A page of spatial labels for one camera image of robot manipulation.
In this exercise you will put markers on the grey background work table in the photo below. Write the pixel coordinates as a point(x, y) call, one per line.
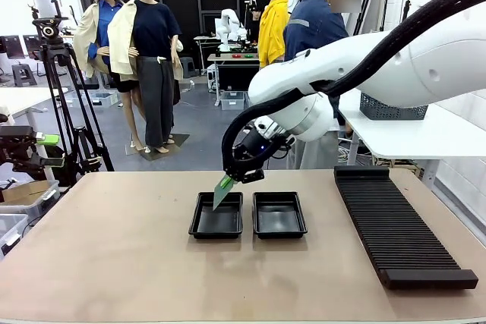
point(231, 57)

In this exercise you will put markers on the background person in black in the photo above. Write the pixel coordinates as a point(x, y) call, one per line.
point(255, 20)

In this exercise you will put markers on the green perforated circuit board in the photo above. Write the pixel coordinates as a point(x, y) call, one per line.
point(222, 197)

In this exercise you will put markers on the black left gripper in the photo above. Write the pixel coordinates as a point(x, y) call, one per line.
point(15, 145)

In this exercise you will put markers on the black ESD tray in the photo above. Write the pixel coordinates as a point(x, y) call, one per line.
point(216, 221)
point(279, 217)

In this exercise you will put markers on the clear storage box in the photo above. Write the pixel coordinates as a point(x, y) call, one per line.
point(11, 229)

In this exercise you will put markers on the black camera tripod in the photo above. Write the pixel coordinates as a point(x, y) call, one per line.
point(57, 73)

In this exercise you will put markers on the clear box with cardboard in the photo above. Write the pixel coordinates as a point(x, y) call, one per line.
point(30, 195)

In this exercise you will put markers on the mannequin with yellow hoodie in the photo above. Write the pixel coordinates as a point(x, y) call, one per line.
point(271, 28)

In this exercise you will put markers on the grey mesh basket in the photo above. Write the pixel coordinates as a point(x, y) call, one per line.
point(395, 111)

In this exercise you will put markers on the black light stand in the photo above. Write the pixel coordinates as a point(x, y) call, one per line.
point(404, 9)

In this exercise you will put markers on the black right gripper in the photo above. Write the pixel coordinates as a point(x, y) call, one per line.
point(250, 149)

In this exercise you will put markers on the black slotted board rack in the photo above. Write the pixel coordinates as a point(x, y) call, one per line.
point(395, 225)

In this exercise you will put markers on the dark floor mat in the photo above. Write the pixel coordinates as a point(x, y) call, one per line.
point(167, 143)

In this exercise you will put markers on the grey storage bin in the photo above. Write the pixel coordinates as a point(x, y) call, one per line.
point(232, 100)

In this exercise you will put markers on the person in denim jacket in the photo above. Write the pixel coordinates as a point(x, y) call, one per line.
point(315, 32)

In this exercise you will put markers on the white side table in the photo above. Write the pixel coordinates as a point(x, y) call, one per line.
point(410, 138)

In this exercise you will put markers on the grey step stool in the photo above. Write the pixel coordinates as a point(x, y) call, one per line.
point(187, 66)

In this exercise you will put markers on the small white background robot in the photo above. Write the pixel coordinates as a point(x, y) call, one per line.
point(228, 24)

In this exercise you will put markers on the mannequin with cream jacket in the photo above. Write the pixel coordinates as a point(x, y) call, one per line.
point(152, 28)

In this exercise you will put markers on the mannequin with black hat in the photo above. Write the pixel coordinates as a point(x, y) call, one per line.
point(110, 9)

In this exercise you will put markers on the white desk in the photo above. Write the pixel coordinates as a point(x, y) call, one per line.
point(23, 100)

